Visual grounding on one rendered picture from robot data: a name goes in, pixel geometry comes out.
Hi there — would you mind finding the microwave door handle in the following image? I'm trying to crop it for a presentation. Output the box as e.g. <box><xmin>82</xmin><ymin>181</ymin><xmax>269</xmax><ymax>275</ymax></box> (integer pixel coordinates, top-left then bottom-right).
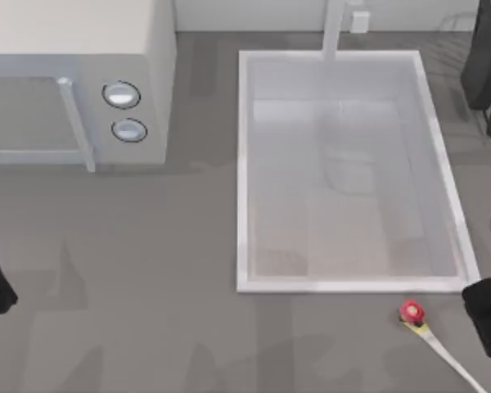
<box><xmin>56</xmin><ymin>76</ymin><xmax>97</xmax><ymax>174</ymax></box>

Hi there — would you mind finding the black chair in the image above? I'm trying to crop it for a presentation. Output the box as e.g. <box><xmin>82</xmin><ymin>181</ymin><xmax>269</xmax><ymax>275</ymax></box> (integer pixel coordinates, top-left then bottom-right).
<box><xmin>460</xmin><ymin>0</ymin><xmax>491</xmax><ymax>145</ymax></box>

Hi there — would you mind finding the pale microwave oven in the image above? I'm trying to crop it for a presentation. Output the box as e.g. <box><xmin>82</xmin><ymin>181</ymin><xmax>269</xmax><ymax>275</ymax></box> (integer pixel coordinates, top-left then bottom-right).
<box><xmin>0</xmin><ymin>0</ymin><xmax>178</xmax><ymax>174</ymax></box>

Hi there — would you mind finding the large microwave knob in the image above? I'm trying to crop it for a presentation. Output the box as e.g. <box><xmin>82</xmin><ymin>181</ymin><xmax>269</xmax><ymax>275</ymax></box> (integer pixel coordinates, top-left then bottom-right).
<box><xmin>101</xmin><ymin>79</ymin><xmax>142</xmax><ymax>111</ymax></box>

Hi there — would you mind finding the tall white tap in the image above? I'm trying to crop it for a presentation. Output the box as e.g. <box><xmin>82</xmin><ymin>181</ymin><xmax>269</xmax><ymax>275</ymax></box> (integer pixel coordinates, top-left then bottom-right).
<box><xmin>321</xmin><ymin>0</ymin><xmax>346</xmax><ymax>63</ymax></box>

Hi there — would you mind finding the white sink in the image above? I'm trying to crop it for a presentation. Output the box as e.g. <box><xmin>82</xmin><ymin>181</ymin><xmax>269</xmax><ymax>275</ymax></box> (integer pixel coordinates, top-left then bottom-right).
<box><xmin>235</xmin><ymin>49</ymin><xmax>483</xmax><ymax>295</ymax></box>

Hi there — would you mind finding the small microwave knob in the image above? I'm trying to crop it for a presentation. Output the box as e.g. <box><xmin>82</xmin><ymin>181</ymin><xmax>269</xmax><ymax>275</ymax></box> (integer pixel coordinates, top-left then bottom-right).
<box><xmin>110</xmin><ymin>117</ymin><xmax>149</xmax><ymax>145</ymax></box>

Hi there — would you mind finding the small white wall box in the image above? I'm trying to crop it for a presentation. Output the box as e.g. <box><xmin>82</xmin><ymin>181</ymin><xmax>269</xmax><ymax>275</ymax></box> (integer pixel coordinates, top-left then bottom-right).
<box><xmin>351</xmin><ymin>11</ymin><xmax>371</xmax><ymax>34</ymax></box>

